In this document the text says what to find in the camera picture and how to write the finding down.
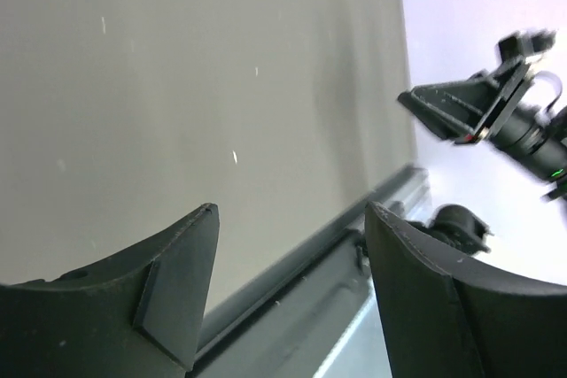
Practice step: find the black mounting plate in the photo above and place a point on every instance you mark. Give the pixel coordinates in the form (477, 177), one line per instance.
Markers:
(286, 321)

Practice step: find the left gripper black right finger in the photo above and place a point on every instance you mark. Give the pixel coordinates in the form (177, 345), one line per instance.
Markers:
(445, 313)

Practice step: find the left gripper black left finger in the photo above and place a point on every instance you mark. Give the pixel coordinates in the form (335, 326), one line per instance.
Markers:
(136, 313)

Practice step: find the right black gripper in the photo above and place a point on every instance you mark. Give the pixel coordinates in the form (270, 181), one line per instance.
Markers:
(488, 107)

